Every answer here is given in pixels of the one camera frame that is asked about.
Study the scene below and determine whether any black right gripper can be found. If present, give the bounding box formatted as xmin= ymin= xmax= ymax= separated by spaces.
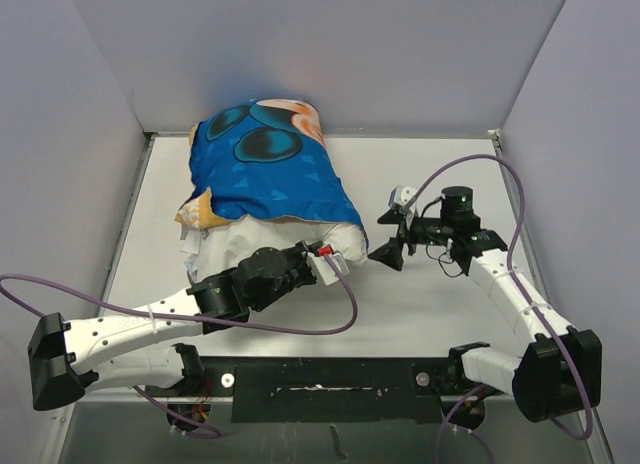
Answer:
xmin=368 ymin=207 xmax=454 ymax=269

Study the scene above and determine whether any white pillow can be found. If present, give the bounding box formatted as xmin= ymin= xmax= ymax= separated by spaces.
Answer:
xmin=181 ymin=216 xmax=367 ymax=283

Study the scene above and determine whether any blue yellow Mickey pillowcase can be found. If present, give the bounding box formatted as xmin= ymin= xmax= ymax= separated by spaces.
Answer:
xmin=175 ymin=98 xmax=368 ymax=262

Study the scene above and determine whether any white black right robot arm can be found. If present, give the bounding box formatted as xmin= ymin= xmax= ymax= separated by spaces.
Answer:
xmin=369 ymin=186 xmax=602 ymax=422

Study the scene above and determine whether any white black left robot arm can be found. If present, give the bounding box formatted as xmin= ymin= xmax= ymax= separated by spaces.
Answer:
xmin=27 ymin=242 xmax=334 ymax=411

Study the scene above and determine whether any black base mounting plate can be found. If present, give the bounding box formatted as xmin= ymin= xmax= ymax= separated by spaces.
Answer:
xmin=145 ymin=356 xmax=475 ymax=424

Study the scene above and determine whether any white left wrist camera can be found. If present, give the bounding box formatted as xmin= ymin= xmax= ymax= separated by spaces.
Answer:
xmin=307 ymin=245 xmax=349 ymax=286

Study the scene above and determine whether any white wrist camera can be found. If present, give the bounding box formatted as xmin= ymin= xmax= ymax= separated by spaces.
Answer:
xmin=389 ymin=186 xmax=417 ymax=216
xmin=307 ymin=245 xmax=349 ymax=286

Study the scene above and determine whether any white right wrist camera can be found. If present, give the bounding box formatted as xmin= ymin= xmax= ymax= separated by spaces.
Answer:
xmin=389 ymin=186 xmax=417 ymax=216

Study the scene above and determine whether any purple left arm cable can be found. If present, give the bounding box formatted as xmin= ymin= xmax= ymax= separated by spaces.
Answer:
xmin=0 ymin=256 xmax=359 ymax=439

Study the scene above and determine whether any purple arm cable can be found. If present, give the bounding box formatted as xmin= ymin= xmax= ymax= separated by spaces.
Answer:
xmin=402 ymin=153 xmax=595 ymax=464
xmin=0 ymin=256 xmax=359 ymax=439

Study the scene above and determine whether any aluminium frame rail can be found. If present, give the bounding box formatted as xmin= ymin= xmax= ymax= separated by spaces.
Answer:
xmin=38 ymin=361 xmax=614 ymax=464

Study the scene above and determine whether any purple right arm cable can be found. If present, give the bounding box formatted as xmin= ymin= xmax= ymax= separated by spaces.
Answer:
xmin=402 ymin=153 xmax=595 ymax=464

